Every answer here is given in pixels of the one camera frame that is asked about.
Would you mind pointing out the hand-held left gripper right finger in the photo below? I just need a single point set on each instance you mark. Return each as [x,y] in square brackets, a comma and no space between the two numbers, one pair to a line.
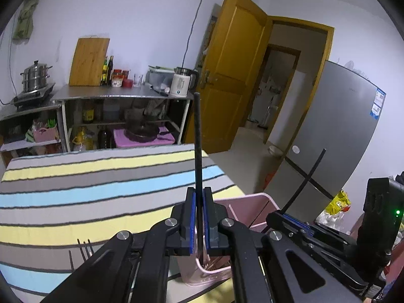
[206,224]

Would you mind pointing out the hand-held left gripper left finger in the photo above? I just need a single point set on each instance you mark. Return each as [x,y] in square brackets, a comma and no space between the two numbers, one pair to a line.
[191,224]

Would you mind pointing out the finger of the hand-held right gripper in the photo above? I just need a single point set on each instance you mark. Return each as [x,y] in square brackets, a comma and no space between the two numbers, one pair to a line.
[328,228]
[284,222]

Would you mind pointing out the pink utensil holder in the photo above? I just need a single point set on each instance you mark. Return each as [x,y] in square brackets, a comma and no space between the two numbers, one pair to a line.
[249,208]

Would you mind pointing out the black chopstick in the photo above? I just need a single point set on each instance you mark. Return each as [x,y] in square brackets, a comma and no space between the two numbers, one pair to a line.
[198,148]
[304,180]

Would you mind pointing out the yellow plastic bag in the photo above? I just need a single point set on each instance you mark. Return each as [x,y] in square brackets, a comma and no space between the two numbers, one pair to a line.
[339,202]

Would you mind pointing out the round white refrigerator magnet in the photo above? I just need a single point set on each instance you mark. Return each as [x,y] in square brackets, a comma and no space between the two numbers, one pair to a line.
[296,149]

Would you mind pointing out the striped tablecloth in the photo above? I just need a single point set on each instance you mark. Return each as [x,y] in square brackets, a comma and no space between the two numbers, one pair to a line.
[94,189]

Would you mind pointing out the black frying pan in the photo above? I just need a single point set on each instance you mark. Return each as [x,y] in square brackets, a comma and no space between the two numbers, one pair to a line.
[140,132]

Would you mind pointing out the grey refrigerator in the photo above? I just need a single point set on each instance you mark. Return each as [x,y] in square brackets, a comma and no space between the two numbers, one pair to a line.
[334,116]

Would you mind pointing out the pink box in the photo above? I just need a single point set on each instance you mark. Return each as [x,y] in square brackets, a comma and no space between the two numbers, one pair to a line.
[121,139]

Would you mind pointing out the blue white refrigerator label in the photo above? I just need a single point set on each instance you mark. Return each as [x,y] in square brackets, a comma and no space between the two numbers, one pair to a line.
[378,102]

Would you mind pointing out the large dark bottle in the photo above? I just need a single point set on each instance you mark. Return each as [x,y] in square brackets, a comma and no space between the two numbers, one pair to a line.
[104,139]

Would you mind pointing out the large yellow oil jug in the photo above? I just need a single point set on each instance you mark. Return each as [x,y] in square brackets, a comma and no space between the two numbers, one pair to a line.
[82,139]

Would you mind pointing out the white electric kettle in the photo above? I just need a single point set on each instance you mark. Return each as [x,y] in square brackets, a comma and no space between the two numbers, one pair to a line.
[180,83]

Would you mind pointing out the grey kitchen appliance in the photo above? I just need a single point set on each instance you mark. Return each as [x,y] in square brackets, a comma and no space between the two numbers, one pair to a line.
[159,79]

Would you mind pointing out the yellow label dark bottle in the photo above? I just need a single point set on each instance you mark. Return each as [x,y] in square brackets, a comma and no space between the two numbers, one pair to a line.
[88,113]

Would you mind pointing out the clear drinking glass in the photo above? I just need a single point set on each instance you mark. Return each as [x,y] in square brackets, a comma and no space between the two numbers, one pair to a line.
[138,81]

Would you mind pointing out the wooden door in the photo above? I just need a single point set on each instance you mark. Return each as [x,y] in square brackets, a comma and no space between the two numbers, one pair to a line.
[227,69]

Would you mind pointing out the stainless steel kitchen table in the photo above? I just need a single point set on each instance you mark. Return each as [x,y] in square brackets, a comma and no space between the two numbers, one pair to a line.
[104,91]

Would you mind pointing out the white label red jar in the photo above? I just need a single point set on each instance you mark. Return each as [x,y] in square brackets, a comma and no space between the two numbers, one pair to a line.
[117,80]

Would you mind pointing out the pink basket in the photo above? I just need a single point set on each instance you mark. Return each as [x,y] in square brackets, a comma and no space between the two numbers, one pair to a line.
[44,134]

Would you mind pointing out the dark sauce bottle slim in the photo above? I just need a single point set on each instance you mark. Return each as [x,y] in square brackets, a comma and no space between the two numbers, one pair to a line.
[110,71]

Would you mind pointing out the yellow oil bottle slim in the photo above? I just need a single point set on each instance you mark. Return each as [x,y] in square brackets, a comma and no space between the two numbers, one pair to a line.
[104,72]

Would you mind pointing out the wooden cutting board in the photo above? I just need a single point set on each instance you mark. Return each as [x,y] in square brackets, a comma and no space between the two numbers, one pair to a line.
[90,63]

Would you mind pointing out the low wooden cabinet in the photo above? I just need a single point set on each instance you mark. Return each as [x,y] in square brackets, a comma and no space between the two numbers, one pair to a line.
[28,113]

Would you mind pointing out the black induction cooker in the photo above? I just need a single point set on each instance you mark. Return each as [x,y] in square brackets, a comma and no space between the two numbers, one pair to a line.
[31,97]

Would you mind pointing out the steel steamer pot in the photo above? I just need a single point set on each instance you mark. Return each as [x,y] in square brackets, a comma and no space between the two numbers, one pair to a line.
[34,77]

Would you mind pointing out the hanging green cloth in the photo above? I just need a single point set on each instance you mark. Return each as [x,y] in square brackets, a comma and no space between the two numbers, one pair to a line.
[26,15]

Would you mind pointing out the wooden door frame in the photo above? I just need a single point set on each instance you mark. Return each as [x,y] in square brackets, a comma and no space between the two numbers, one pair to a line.
[299,23]

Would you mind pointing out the wall calendar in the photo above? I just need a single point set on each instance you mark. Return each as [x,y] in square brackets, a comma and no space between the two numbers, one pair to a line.
[213,22]

